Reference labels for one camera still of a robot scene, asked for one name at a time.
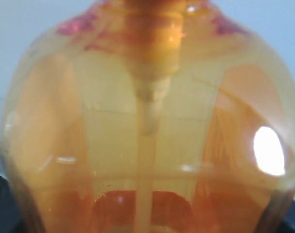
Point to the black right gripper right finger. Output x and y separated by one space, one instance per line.
288 223

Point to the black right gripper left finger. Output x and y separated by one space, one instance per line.
10 217

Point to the orange dish soap pump bottle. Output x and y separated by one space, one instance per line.
150 116

